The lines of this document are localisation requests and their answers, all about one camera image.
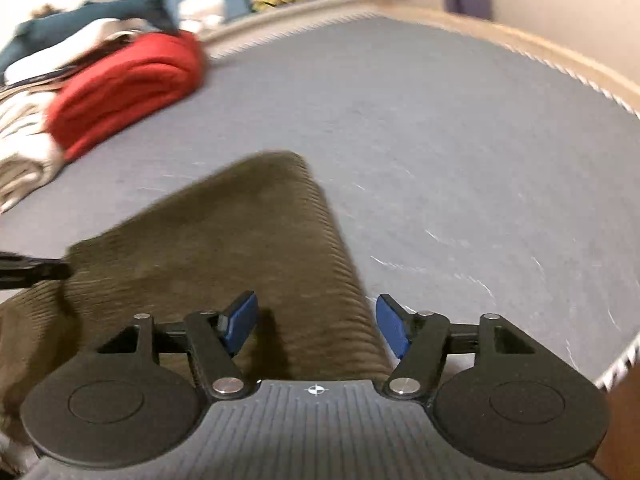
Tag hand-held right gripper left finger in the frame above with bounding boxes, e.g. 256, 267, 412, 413
95, 291, 259, 402

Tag olive corduroy pants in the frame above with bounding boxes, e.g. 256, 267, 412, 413
0, 150, 397, 458

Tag red folded blanket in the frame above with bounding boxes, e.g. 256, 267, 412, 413
44, 31, 209, 162

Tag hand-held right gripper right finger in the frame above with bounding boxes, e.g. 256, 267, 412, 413
376, 294, 547, 404

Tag grey bed mattress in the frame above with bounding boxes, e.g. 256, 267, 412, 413
0, 12, 640, 391

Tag white plush toy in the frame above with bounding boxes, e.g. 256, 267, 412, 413
177, 0, 227, 33

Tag teal shark plush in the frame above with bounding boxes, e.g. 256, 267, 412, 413
0, 0, 187, 77

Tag beige striped blanket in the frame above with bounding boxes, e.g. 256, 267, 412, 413
0, 82, 68, 215

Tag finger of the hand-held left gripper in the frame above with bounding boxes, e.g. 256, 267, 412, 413
0, 254, 72, 291

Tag white folded cloth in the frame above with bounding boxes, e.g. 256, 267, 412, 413
4, 17, 151, 86

